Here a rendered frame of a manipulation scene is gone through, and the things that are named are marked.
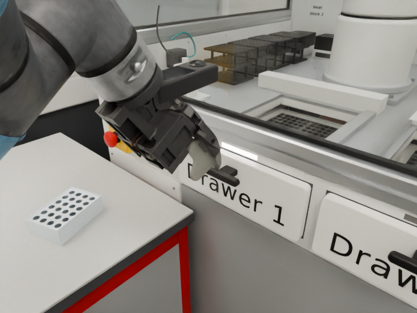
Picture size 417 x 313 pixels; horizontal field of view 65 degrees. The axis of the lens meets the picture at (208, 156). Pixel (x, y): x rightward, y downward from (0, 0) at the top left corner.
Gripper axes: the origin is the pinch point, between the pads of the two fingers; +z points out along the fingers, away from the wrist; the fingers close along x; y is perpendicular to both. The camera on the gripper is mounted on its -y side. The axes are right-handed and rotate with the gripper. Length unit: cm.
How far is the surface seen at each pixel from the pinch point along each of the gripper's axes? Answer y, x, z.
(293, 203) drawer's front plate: -1.6, 12.5, 9.3
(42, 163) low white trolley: 17, -56, 12
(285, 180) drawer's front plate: -3.7, 10.5, 6.5
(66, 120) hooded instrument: 1, -82, 24
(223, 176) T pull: 0.3, 0.6, 5.8
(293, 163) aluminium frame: -6.4, 10.8, 5.1
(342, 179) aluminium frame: -6.6, 18.7, 4.9
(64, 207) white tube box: 21.0, -27.4, 5.4
